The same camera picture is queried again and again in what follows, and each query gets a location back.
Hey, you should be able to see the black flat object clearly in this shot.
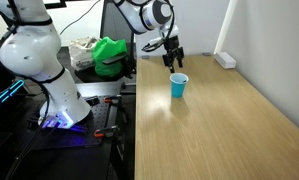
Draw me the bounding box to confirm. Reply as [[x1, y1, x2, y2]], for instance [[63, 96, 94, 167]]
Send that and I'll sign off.
[[102, 53, 128, 66]]

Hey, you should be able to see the black robot cart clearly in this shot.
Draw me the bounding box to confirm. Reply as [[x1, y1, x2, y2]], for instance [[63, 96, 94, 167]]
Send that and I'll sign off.
[[0, 81, 137, 180]]

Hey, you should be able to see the white rectangular box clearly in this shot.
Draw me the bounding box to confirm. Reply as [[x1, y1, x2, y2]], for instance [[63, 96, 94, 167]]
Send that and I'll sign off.
[[213, 51, 237, 70]]

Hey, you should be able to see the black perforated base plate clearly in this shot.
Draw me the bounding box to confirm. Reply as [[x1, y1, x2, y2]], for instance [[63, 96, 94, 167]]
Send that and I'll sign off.
[[22, 94, 123, 149]]

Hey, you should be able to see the black monitor panel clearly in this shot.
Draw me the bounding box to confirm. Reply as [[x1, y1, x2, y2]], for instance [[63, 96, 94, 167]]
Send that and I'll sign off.
[[99, 0, 137, 44]]

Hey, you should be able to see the blue plastic cup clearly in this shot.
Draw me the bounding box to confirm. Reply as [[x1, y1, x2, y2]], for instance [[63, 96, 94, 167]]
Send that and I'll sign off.
[[169, 72, 190, 99]]

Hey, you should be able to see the green plastic bag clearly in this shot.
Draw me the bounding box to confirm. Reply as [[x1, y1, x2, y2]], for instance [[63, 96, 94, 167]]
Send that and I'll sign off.
[[91, 36, 128, 78]]

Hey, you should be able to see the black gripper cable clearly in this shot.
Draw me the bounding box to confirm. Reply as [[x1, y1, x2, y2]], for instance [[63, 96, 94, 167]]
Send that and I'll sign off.
[[141, 18, 177, 53]]

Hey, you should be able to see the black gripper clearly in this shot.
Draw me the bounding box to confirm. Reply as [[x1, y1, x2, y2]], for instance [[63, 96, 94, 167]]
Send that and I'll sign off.
[[162, 35, 185, 74]]

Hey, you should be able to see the black base cable bundle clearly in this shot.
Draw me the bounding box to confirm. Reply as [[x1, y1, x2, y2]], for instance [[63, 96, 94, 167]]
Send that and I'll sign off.
[[3, 96, 52, 180]]

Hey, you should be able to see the white plastic bag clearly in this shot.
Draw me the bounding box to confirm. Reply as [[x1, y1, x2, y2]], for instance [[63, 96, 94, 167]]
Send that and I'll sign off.
[[68, 36, 102, 72]]

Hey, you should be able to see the orange handled black clamp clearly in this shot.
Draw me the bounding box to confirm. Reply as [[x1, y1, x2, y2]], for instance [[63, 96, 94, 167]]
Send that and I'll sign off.
[[93, 124, 121, 139], [103, 94, 123, 104]]

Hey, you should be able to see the white partition panel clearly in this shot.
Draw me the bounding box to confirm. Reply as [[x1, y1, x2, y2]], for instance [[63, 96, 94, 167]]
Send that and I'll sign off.
[[134, 0, 239, 58]]

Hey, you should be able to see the cyan light strip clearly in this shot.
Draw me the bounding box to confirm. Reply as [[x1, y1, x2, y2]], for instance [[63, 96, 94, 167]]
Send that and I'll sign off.
[[0, 79, 25, 115]]

